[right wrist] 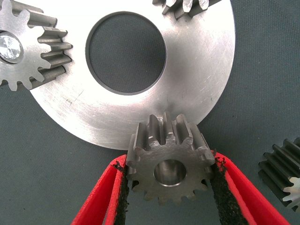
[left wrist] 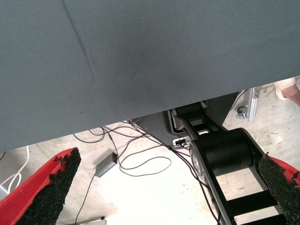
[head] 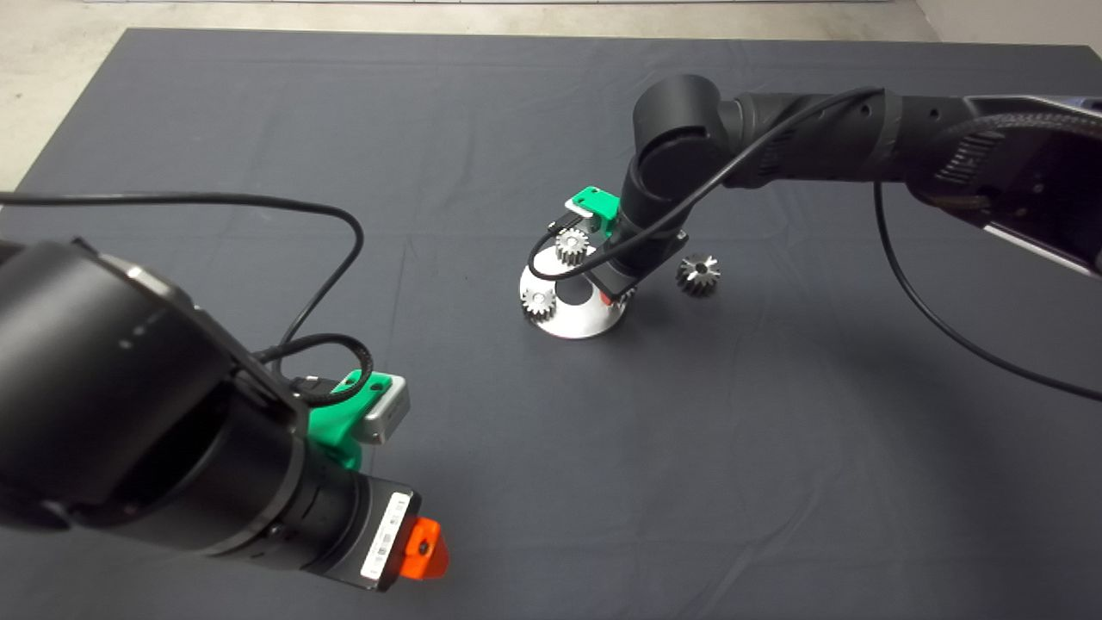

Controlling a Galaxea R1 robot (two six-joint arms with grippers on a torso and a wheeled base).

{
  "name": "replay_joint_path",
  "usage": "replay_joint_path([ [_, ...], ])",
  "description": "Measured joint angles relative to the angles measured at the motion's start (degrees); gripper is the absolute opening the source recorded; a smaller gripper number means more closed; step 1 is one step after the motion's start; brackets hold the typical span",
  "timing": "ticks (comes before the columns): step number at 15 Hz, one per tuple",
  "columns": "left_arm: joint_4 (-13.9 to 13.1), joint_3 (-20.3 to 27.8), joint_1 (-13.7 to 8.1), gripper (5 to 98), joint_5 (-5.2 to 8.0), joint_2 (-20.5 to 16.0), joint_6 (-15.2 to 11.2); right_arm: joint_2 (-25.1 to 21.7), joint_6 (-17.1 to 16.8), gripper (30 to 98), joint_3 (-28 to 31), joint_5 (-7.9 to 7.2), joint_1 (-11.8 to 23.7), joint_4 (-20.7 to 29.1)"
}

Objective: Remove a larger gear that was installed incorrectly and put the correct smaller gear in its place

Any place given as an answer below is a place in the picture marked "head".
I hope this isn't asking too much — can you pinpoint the green left camera mount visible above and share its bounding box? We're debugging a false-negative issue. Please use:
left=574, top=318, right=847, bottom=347
left=306, top=369, right=393, bottom=470

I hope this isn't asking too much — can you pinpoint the black left camera cable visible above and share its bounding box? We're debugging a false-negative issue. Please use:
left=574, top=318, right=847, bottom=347
left=0, top=191, right=375, bottom=407

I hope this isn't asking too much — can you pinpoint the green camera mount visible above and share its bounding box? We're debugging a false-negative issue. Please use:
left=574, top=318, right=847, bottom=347
left=574, top=186, right=622, bottom=240
left=306, top=369, right=393, bottom=470

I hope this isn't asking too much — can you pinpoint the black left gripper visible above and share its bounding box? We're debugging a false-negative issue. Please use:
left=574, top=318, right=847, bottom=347
left=323, top=472, right=450, bottom=592

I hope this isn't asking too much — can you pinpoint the large steel gear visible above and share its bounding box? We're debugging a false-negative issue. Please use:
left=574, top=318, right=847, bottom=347
left=675, top=253, right=722, bottom=298

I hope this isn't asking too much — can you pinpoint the green right camera mount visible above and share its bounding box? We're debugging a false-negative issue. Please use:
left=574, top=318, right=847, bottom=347
left=574, top=186, right=622, bottom=240

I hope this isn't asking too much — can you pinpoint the black right camera cable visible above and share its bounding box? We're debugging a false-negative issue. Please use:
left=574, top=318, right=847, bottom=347
left=527, top=86, right=1102, bottom=403

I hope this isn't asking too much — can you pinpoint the silver left camera box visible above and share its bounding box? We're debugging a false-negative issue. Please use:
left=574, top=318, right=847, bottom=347
left=357, top=375, right=412, bottom=444

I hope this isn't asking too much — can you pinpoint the dark grey table cloth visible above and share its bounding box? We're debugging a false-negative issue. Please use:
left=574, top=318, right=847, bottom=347
left=0, top=28, right=1102, bottom=620

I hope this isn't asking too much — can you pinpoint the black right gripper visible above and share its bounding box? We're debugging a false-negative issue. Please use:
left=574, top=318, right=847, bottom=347
left=591, top=227, right=690, bottom=308

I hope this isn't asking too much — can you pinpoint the round metal plate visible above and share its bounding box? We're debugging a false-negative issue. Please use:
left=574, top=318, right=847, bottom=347
left=517, top=245, right=626, bottom=341

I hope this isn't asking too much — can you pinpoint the black camera cable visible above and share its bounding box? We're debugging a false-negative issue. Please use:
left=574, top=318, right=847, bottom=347
left=0, top=191, right=375, bottom=407
left=527, top=86, right=1102, bottom=403

